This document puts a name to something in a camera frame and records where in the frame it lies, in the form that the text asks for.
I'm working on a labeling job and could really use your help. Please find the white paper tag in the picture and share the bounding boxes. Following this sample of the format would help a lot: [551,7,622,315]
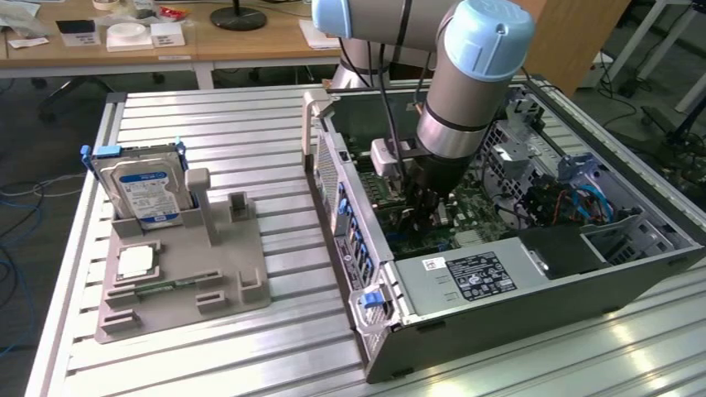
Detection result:
[6,36,50,49]

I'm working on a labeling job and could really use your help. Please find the grey power supply with label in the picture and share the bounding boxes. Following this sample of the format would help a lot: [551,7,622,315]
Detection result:
[393,237,549,315]

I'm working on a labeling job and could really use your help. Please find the white papers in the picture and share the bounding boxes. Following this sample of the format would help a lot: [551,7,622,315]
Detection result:
[296,18,344,51]

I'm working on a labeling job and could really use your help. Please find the white box with label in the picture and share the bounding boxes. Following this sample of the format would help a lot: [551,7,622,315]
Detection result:
[149,22,186,49]

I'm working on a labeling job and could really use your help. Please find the perforated metal disk bay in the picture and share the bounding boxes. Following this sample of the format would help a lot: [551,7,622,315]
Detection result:
[477,119,556,200]

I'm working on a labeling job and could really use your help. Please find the green motherboard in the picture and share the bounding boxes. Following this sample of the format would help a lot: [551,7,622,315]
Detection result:
[352,146,519,256]

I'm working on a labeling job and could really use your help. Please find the white desk frame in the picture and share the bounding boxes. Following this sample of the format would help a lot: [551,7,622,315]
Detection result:
[603,0,706,113]

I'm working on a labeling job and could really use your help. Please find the black round lamp base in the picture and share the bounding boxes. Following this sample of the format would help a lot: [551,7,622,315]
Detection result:
[208,0,269,31]

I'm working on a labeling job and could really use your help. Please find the black and white box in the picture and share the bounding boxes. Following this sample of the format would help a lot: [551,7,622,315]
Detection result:
[54,19,101,47]

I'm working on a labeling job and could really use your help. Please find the green RAM stick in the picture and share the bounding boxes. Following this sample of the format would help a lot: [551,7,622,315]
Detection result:
[133,278,198,294]

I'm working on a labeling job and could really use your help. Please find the hard disk with blue caddy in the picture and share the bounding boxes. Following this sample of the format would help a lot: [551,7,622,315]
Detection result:
[80,139,189,231]

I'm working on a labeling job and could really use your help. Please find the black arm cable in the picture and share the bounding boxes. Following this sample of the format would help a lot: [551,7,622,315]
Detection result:
[336,36,412,183]

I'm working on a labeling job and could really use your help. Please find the flat white box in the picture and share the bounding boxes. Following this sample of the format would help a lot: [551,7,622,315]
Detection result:
[104,32,156,54]

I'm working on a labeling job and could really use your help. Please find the wooden desk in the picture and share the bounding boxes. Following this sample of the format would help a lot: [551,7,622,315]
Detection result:
[0,0,497,80]

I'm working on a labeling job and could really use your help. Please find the grey parts rack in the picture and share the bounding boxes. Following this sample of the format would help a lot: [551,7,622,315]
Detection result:
[92,167,276,345]

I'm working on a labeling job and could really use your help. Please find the grey black PC case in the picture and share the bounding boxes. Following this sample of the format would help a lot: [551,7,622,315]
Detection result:
[301,74,706,384]

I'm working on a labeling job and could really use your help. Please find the black chair base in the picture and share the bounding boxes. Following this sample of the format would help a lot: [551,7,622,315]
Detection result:
[29,72,166,123]

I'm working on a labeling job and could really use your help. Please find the blue data wire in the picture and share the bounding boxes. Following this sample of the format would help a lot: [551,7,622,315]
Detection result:
[571,183,615,225]

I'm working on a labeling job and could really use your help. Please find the silver CPU chip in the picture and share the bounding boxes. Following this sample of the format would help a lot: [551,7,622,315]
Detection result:
[117,246,160,279]

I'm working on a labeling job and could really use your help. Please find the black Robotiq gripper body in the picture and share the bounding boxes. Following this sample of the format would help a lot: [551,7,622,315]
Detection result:
[409,153,471,198]

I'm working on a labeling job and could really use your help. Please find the orange wire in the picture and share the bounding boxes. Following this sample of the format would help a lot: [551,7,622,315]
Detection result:
[552,188,569,225]

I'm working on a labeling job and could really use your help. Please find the clear plastic bag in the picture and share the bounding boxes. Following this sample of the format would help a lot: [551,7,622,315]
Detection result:
[0,0,42,36]

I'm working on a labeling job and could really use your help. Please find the black equipment stand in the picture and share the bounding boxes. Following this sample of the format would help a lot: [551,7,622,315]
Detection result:
[639,105,706,166]

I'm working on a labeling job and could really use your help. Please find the wooden cabinet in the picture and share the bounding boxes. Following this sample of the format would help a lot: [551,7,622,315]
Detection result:
[517,0,632,96]

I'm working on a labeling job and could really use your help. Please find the white tape roll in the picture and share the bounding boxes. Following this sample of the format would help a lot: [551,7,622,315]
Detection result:
[106,22,148,41]

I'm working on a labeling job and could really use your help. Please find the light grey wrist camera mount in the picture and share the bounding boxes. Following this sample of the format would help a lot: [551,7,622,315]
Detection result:
[371,138,421,184]

